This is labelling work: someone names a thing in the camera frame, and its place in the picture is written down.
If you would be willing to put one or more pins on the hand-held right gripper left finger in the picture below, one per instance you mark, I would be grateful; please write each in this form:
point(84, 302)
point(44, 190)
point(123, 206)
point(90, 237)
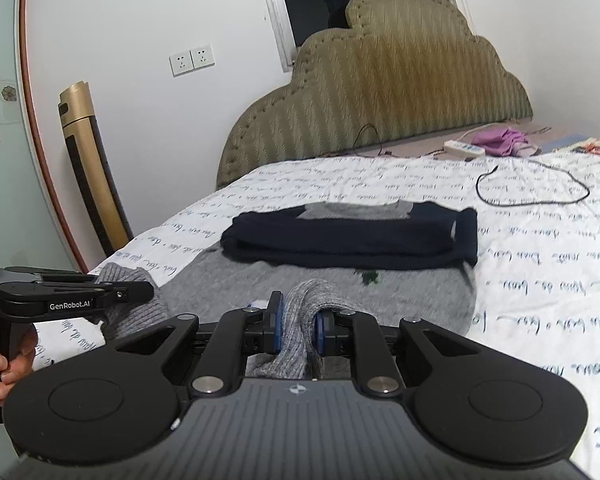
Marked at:
point(276, 322)

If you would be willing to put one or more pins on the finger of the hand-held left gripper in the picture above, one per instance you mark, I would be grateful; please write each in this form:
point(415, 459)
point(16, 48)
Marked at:
point(130, 292)

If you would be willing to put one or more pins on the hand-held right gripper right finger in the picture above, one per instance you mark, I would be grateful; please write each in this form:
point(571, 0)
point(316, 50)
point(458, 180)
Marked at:
point(319, 335)

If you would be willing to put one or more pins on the grey sweater with navy sleeves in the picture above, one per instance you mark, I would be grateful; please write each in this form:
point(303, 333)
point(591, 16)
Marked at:
point(405, 300)

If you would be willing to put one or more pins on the person's left hand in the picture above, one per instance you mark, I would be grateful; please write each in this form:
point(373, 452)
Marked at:
point(22, 365)

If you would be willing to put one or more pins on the white script-printed bed sheet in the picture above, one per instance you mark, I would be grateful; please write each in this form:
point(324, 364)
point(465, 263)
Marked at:
point(530, 310)

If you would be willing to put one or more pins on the white power strip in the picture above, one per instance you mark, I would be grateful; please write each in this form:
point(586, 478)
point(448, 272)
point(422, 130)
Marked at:
point(464, 149)

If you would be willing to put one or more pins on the olive upholstered headboard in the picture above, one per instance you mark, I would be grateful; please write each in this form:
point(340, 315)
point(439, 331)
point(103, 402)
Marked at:
point(380, 85)

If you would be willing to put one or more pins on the purple cloth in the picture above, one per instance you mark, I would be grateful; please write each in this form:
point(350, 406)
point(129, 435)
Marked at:
point(500, 141)

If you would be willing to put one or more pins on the window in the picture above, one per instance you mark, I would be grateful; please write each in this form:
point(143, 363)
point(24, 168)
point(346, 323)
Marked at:
point(320, 0)

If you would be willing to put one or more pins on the glass door with brown frame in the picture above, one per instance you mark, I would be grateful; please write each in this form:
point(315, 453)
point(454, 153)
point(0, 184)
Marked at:
point(10, 185)

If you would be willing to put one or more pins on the white wall outlet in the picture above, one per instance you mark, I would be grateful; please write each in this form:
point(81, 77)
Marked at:
point(202, 57)
point(181, 64)

